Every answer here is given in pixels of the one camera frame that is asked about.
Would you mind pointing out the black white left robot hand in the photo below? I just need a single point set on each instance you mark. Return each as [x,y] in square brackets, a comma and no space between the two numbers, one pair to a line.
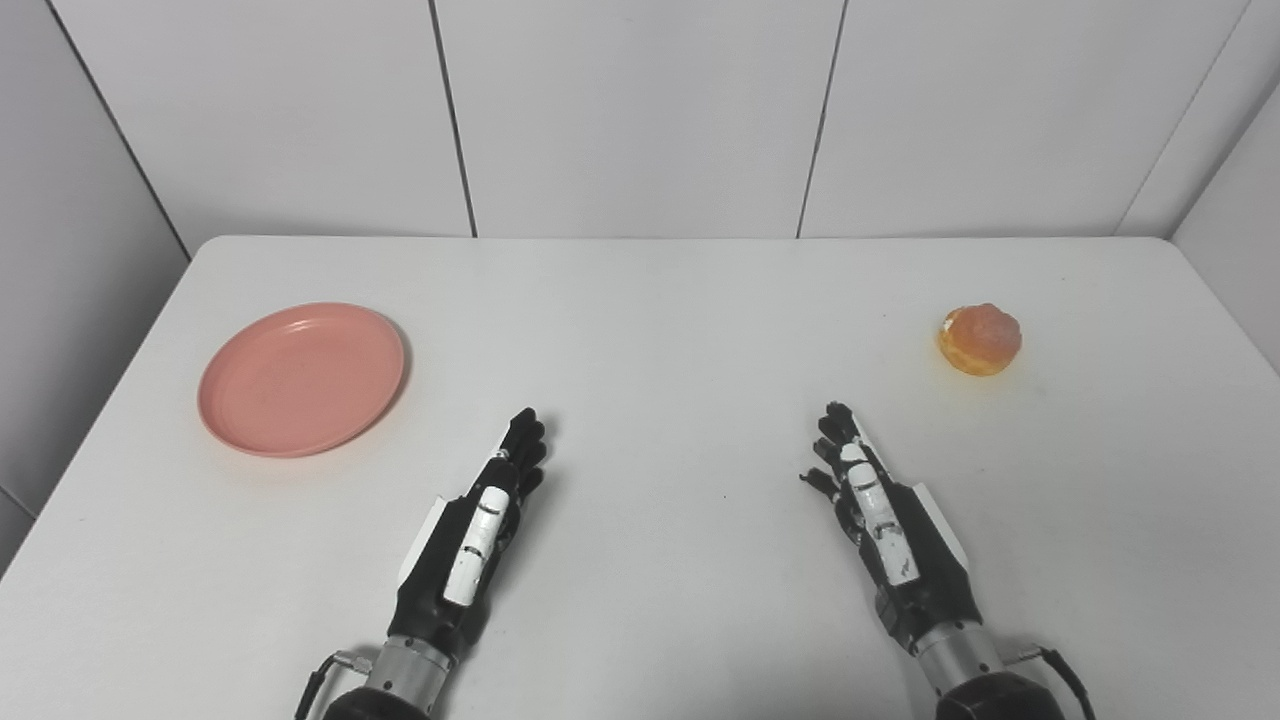
[470,545]

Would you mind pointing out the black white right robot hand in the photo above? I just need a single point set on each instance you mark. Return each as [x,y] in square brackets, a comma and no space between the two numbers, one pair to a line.
[900,550]

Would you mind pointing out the pink round plate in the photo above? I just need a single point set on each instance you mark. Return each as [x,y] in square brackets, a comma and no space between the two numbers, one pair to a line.
[300,380]

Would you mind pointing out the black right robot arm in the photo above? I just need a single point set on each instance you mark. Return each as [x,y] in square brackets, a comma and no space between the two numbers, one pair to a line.
[975,680]

